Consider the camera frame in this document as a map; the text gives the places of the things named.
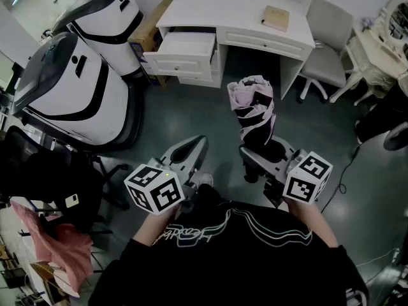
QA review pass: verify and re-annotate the black office chair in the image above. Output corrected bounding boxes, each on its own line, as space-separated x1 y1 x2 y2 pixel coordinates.
0 126 130 235

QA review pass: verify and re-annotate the person's black printed shirt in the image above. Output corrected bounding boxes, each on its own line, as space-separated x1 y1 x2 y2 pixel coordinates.
88 199 370 306

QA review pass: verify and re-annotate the brown cardboard box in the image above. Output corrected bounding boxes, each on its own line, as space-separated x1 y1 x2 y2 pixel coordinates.
127 0 175 89

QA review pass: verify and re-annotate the person's right forearm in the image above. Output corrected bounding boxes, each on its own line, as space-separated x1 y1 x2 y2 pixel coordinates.
283 198 339 248

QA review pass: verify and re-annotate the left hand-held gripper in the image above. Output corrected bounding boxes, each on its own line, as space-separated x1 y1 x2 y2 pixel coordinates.
123 135 210 216

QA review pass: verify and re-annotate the person's left forearm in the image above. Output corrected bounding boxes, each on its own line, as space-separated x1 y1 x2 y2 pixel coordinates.
132 202 179 247

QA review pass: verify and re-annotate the pink and black umbrella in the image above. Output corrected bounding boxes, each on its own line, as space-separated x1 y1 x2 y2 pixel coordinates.
226 75 286 164

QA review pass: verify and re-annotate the white desk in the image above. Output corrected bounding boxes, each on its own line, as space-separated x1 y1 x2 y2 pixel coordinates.
142 0 317 101

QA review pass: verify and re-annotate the brown wooden table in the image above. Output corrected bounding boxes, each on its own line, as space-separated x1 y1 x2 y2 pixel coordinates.
28 261 80 306

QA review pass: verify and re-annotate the purple flower bunch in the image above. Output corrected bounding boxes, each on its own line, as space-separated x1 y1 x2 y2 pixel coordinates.
361 16 376 33

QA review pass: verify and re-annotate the person's black trouser leg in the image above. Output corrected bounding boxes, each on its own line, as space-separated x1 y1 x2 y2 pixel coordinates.
196 183 230 204

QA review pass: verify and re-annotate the tan book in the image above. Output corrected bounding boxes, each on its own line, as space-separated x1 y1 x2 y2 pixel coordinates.
261 5 291 33

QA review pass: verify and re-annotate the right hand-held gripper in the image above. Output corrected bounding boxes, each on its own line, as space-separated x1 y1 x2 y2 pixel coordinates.
238 136 333 208

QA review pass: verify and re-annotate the black floor cable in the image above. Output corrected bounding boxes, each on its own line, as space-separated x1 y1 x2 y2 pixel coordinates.
320 143 363 214

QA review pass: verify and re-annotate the cream vanity table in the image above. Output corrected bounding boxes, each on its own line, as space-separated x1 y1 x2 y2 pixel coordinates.
330 0 408 107

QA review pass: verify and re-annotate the person's white shoe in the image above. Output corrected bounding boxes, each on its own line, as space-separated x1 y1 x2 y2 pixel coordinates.
190 172 214 189

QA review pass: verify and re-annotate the grey padded chair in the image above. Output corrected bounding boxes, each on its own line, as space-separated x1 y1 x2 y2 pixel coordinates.
296 0 354 105

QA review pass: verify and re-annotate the white floor cable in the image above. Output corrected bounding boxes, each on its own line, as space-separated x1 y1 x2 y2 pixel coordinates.
355 249 401 267

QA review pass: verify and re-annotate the pink cloth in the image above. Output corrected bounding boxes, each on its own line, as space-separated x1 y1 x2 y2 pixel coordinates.
11 201 95 295

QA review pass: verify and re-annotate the oval cream framed mirror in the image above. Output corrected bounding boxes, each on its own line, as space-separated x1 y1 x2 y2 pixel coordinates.
384 0 408 41

